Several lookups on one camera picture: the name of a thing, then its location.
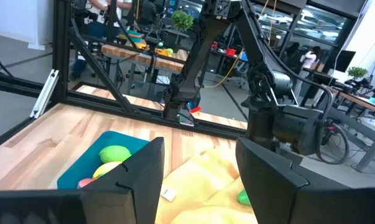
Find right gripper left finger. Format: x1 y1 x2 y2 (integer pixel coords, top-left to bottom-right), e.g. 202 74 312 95
0 136 165 224

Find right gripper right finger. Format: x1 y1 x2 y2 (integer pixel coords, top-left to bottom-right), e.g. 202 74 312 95
235 136 375 224

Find red toy strawberry green leaves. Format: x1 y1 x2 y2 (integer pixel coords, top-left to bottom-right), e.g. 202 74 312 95
77 177 95 190

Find light green toy fruit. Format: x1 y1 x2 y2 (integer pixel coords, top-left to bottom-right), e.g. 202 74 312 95
98 144 132 164

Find teal plastic tub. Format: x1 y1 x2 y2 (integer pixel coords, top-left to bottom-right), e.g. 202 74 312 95
56 130 150 190

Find green toy vegetable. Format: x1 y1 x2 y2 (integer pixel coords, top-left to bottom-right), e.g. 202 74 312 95
236 188 252 207

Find yellow cloth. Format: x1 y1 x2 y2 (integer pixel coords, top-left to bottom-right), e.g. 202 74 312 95
155 147 259 224

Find person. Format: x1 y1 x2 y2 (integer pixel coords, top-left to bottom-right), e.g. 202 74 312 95
70 0 134 80
299 45 318 98
142 0 159 26

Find long wooden workbench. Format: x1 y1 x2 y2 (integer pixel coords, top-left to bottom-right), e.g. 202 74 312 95
328 86 375 118

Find small green potted plant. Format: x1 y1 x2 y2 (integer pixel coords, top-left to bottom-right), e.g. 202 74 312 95
347 66 369 80

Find black monitor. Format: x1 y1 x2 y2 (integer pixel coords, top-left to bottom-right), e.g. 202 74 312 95
335 49 357 73

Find silver aluminium extrusion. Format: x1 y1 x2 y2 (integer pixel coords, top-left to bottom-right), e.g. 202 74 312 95
30 68 60 119

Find wooden background table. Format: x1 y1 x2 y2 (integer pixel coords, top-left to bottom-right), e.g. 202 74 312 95
101 43 188 74

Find bushy green plant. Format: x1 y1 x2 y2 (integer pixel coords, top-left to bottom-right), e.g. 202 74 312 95
170 9 195 32

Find teal bowl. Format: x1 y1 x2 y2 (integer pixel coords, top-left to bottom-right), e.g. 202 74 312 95
126 30 144 44

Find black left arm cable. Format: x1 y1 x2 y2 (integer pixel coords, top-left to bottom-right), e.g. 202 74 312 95
314 83 351 166

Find black frame end rail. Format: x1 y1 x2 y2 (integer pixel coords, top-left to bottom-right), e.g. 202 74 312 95
65 92 248 140

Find orange hanging cable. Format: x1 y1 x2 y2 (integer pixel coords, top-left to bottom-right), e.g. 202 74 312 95
205 49 243 89

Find black frame side rail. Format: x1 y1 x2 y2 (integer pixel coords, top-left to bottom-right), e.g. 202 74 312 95
0 102 56 154

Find black frame diagonal brace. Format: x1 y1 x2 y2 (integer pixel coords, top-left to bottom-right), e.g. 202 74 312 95
70 18 134 113

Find black frame vertical post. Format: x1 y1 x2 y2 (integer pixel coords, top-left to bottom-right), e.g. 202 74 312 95
52 0 72 104

